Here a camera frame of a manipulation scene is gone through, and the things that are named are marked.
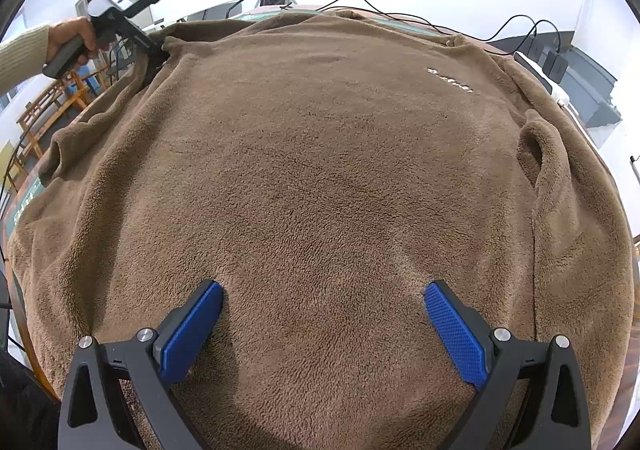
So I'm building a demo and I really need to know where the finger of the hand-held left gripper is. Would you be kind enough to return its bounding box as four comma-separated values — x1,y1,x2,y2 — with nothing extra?
119,17,168,65

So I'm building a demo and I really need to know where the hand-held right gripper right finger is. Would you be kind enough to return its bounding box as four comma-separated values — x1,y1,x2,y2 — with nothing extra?
424,280,593,450

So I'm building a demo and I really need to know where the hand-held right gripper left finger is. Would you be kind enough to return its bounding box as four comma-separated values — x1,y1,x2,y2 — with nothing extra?
57,279,226,450

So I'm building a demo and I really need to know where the brown fleece sweater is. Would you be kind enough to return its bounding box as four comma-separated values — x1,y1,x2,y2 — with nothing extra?
7,8,636,450

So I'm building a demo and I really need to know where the person's left forearm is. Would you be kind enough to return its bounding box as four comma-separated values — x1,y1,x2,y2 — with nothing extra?
0,24,53,96

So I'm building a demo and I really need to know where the person's left hand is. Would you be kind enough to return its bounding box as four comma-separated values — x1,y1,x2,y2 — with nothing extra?
46,16,109,66

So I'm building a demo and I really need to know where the black metal chair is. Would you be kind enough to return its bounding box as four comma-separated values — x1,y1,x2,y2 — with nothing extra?
102,42,136,88

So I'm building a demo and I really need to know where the glass table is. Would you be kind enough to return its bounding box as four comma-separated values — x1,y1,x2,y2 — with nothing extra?
176,2,266,26

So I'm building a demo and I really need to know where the green table mat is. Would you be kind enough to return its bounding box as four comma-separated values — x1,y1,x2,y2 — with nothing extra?
2,10,451,251

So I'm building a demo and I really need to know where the black adapter cable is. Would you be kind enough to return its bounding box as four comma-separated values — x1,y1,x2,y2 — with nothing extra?
479,14,540,43
532,19,564,53

